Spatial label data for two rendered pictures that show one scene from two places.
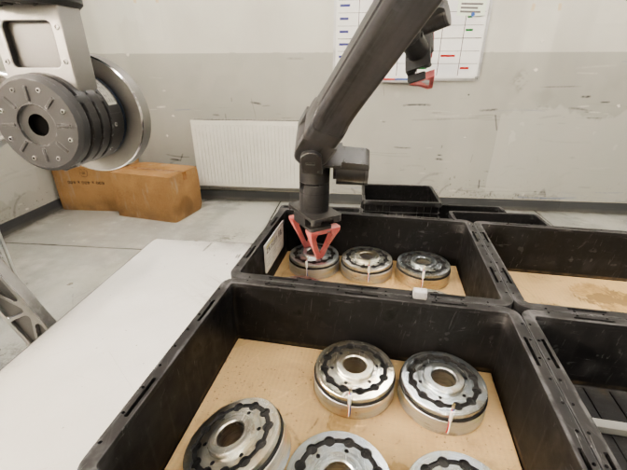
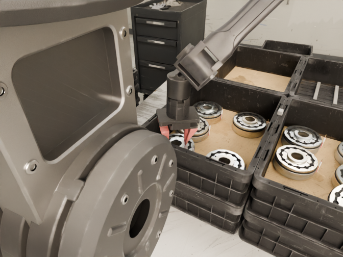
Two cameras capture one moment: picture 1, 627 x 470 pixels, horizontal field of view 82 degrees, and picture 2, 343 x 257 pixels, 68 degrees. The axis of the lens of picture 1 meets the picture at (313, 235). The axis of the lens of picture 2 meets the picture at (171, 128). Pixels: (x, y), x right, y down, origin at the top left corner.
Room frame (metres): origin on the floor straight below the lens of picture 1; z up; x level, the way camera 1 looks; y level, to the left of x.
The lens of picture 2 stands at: (0.50, 0.52, 1.31)
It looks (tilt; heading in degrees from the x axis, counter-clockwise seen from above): 36 degrees down; 289
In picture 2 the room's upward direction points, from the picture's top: straight up
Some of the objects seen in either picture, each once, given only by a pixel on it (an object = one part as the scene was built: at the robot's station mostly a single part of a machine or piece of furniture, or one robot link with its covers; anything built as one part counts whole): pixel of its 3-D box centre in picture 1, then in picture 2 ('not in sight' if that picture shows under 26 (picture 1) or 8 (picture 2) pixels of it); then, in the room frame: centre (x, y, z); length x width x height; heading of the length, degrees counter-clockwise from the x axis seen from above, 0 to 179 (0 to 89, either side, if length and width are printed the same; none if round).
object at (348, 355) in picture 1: (355, 366); (296, 156); (0.35, -0.05, 0.86); 0.05 x 0.05 x 0.01
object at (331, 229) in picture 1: (316, 235); (181, 130); (0.65, -0.01, 0.91); 0.07 x 0.07 x 0.09; 29
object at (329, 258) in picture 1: (313, 254); (176, 145); (0.66, 0.00, 0.86); 0.10 x 0.10 x 0.01
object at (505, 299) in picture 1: (367, 249); (218, 115); (0.57, -0.10, 0.92); 0.40 x 0.30 x 0.02; 79
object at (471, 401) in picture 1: (442, 381); (302, 136); (0.33, -0.16, 0.86); 0.10 x 0.10 x 0.01
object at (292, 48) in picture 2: not in sight; (280, 72); (0.27, -1.86, 0.37); 0.40 x 0.30 x 0.45; 174
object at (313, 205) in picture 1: (313, 199); (177, 107); (0.66, 0.00, 0.98); 0.10 x 0.07 x 0.07; 29
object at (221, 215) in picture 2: not in sight; (212, 157); (0.57, -0.10, 0.76); 0.40 x 0.30 x 0.12; 79
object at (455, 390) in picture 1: (443, 379); (302, 134); (0.33, -0.16, 0.86); 0.05 x 0.05 x 0.01
